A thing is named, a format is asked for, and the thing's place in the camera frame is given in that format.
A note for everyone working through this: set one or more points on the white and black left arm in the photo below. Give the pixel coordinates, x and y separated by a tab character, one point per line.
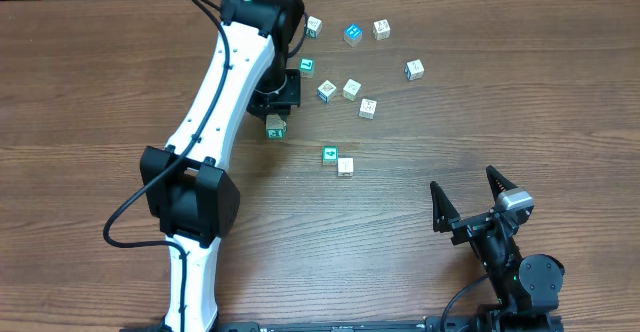
187	184

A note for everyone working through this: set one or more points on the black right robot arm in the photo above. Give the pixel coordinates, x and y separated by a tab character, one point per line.
526	288

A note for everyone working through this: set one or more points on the wooden block teal side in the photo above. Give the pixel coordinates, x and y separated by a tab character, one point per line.
313	27

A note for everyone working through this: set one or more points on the wooden block diamond drawing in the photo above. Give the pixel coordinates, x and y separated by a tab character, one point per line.
326	91

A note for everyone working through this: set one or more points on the wooden block oval drawing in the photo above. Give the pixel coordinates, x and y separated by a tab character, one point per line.
351	89

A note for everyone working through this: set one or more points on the blue top wooden block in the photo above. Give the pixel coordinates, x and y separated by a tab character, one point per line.
353	35

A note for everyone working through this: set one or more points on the green top block letter L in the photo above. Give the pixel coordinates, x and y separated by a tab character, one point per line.
307	67

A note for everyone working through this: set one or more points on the wooden block yellow side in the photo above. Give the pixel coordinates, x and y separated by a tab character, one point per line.
367	108

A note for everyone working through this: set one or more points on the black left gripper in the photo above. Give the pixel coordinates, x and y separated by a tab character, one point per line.
273	107

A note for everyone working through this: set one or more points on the wooden block black drawing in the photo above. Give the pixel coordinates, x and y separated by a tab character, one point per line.
381	29

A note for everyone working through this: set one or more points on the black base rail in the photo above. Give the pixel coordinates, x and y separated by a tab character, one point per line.
345	327

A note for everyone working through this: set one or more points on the wooden block blue side right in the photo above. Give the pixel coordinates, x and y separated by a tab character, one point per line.
414	70

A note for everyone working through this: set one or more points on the green top block number 4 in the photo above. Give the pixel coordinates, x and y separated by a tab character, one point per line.
330	155

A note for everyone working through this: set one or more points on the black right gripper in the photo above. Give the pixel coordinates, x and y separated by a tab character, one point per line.
476	222

